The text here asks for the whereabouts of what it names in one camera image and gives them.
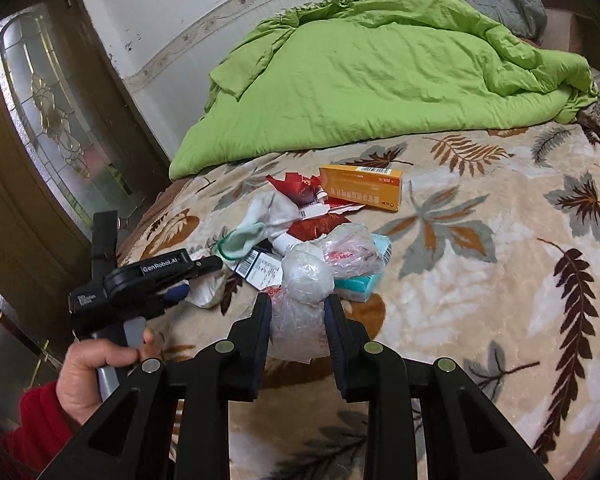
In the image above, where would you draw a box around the person's left hand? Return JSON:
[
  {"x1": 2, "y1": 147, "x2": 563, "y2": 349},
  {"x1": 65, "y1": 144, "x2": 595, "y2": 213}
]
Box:
[{"x1": 56, "y1": 327, "x2": 160, "y2": 426}]

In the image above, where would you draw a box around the red torn wrapper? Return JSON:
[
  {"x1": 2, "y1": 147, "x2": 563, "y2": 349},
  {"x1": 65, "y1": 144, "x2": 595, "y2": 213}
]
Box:
[{"x1": 266, "y1": 172, "x2": 364, "y2": 242}]

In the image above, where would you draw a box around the green quilt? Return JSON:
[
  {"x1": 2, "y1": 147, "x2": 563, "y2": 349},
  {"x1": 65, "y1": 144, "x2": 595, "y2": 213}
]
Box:
[{"x1": 169, "y1": 0, "x2": 598, "y2": 179}]

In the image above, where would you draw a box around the leaf pattern beige blanket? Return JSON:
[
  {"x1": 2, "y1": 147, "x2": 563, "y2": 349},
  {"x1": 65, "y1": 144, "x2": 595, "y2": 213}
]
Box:
[{"x1": 121, "y1": 124, "x2": 600, "y2": 479}]

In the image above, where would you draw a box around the white green sock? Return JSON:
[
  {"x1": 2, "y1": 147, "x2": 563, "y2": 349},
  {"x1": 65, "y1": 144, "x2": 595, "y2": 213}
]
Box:
[{"x1": 216, "y1": 191, "x2": 301, "y2": 261}]

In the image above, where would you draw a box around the clear plastic bag trash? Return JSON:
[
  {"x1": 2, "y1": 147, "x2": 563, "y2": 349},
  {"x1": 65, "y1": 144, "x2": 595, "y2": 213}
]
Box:
[{"x1": 268, "y1": 222, "x2": 386, "y2": 363}]

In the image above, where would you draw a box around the orange medicine box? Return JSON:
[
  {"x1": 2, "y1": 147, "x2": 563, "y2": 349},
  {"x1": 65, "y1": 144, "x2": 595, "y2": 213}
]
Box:
[{"x1": 320, "y1": 165, "x2": 402, "y2": 212}]

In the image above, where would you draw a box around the teal white box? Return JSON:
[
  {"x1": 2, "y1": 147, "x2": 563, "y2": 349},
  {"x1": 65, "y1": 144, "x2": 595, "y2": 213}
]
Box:
[{"x1": 334, "y1": 233, "x2": 394, "y2": 304}]

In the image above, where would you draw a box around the white barcode medicine box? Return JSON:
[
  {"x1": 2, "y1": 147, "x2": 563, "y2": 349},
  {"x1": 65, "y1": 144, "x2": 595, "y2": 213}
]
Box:
[{"x1": 234, "y1": 248, "x2": 283, "y2": 292}]

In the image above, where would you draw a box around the wooden glass panel door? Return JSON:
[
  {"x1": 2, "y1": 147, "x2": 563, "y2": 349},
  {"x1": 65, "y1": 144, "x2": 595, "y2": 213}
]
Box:
[{"x1": 0, "y1": 0, "x2": 168, "y2": 356}]

